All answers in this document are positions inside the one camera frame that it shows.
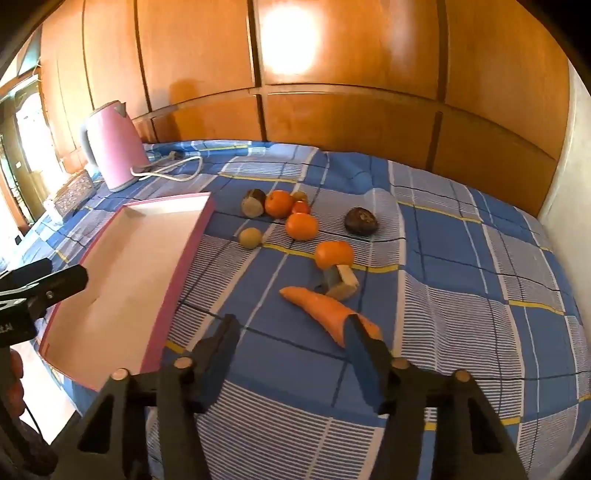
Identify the pink shallow box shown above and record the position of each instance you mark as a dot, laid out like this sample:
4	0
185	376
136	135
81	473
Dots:
129	277

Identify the orange mandarin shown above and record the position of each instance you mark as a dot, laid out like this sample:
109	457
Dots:
302	227
334	255
279	204

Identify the small red tomato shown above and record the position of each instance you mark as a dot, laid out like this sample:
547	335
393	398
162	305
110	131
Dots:
301	208

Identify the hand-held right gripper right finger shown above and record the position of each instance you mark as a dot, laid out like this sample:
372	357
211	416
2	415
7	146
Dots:
361	362

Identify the person's left forearm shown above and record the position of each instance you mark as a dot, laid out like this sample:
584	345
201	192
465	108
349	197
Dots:
23	454

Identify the pale sugarcane piece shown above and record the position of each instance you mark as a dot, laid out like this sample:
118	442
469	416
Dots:
349	276

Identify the wooden panelled headboard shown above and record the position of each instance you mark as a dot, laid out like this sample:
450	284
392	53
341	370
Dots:
346	115

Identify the blue plaid bedsheet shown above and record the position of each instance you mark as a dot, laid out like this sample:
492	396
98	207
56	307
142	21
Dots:
461	277

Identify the person's left hand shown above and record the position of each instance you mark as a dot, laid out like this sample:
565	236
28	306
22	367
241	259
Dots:
16	376

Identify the dark brown round fruit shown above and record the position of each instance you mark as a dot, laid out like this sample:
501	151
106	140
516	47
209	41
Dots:
361	221

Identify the patterned brown box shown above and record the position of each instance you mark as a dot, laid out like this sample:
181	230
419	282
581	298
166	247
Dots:
74	191

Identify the pink electric kettle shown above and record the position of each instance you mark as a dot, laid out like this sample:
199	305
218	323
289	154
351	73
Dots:
113	147

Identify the small tan round fruit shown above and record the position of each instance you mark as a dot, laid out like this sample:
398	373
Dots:
250	238
300	195

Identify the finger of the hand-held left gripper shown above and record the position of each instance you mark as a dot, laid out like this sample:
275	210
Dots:
64	282
32	273

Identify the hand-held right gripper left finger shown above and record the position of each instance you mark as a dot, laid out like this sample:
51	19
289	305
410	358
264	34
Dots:
220	355

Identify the orange carrot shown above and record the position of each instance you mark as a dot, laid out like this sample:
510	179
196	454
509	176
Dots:
318	309

